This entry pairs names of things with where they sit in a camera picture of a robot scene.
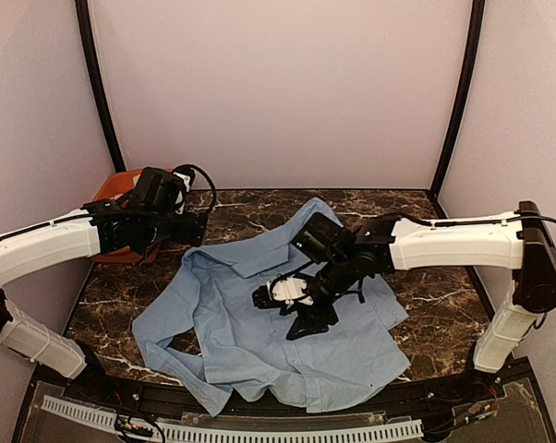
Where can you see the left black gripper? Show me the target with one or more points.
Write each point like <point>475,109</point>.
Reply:
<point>186,236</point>

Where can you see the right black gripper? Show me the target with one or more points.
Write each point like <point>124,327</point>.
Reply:
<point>315,319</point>

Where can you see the light blue shirt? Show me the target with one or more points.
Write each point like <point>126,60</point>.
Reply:
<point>204,330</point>

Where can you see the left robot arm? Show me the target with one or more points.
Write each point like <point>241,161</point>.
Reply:
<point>151,212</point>

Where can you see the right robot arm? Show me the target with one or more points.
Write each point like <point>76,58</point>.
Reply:
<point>518,241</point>

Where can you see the orange plastic basket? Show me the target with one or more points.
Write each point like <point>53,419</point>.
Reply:
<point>121,198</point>

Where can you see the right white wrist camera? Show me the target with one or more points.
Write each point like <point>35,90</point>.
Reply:
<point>290,292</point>

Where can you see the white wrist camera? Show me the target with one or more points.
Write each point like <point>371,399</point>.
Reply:
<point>184,178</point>
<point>290,292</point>

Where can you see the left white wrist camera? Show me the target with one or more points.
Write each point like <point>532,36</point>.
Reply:
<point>184,178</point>

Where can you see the white perforated cable tray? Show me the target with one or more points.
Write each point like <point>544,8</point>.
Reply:
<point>139,430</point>

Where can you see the black left frame pole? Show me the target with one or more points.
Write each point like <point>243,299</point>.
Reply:
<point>97,87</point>

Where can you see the black frame pole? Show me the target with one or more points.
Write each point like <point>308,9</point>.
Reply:
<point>97,87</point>
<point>468,65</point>

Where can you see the black right frame pole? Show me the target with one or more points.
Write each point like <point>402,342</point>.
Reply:
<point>468,65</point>

